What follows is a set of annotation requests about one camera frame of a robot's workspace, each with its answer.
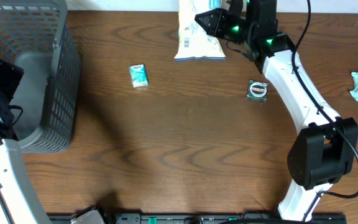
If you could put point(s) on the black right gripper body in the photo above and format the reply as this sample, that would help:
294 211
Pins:
236 28

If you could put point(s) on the large white snack bag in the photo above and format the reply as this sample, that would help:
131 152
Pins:
194 42

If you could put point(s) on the dark green round-label packet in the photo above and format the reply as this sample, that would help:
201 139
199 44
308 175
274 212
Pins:
257 91

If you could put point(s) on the teal kleenex tissue pack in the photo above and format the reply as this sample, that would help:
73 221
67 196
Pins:
138 76

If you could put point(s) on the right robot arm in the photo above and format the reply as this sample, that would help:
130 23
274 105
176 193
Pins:
325 148

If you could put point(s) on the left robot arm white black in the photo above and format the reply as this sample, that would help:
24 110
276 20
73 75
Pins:
19 202

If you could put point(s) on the dark grey plastic basket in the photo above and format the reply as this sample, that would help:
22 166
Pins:
34 36

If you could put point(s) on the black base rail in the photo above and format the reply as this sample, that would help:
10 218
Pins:
135 218

